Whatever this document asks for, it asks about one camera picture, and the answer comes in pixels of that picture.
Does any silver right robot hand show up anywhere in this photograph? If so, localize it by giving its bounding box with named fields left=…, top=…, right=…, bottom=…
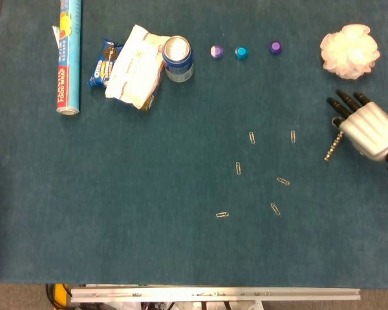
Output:
left=326, top=89, right=388, bottom=161

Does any white mesh bath loofah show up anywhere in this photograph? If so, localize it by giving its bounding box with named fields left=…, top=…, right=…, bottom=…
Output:
left=319, top=23, right=382, bottom=81

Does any blue soda can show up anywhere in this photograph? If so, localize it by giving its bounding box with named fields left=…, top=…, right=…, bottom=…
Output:
left=162, top=35, right=194, bottom=83

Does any white crumpled snack bag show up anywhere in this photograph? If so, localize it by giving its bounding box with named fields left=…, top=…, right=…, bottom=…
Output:
left=105, top=25, right=172, bottom=110

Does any teal felt table cover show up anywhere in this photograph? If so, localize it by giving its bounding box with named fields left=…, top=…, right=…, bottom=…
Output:
left=0, top=0, right=388, bottom=285

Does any blue Oreo cookie pack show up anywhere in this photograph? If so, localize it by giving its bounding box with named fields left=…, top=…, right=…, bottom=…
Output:
left=87, top=39, right=124, bottom=88

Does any blue food wrap roll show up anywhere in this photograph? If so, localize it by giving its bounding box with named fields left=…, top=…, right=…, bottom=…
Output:
left=52, top=0, right=83, bottom=116

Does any yellow plastic part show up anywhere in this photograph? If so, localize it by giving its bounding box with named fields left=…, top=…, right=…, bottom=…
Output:
left=53, top=284, right=69, bottom=308

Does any aluminium profile rail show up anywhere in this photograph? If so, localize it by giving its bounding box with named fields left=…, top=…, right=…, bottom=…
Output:
left=70, top=287, right=361, bottom=304

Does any black cable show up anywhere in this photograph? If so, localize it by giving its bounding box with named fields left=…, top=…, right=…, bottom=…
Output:
left=45, top=284, right=58, bottom=308

